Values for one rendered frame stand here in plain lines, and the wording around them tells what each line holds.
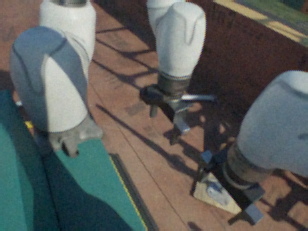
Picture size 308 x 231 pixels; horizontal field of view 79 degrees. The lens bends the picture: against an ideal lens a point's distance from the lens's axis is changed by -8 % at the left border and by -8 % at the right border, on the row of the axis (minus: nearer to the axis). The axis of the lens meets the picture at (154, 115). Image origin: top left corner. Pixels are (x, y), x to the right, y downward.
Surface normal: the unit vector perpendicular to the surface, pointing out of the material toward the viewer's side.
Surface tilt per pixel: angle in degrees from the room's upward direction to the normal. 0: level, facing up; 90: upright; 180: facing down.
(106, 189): 0
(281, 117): 79
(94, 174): 0
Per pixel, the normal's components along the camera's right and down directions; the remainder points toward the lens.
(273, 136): -0.63, 0.48
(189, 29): 0.16, 0.54
